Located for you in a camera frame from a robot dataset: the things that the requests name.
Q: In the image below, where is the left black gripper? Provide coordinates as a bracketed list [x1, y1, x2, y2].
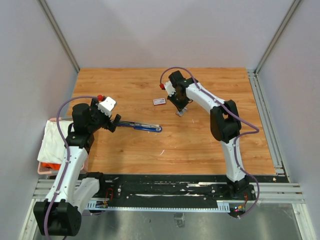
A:
[87, 98, 121, 133]

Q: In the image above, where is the blue black stapler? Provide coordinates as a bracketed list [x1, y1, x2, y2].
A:
[117, 121, 163, 133]

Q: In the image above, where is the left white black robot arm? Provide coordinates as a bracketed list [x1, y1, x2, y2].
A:
[33, 95, 121, 240]

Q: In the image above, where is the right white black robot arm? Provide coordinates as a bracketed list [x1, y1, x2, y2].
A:
[162, 71, 249, 200]

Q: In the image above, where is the open staple box tray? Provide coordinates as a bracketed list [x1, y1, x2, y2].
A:
[175, 107, 188, 117]

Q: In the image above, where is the red white staple box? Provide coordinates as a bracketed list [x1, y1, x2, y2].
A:
[153, 98, 166, 106]

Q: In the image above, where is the white cloth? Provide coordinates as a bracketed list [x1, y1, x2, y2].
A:
[37, 120, 65, 165]

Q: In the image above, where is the pink plastic basket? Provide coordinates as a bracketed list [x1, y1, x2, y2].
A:
[37, 116, 90, 175]

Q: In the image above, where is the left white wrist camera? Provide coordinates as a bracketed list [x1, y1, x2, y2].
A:
[97, 96, 117, 117]

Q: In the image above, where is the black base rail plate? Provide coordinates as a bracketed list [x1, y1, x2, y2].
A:
[94, 174, 256, 204]

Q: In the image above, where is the white slotted cable duct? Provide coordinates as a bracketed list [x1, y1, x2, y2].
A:
[86, 196, 230, 213]

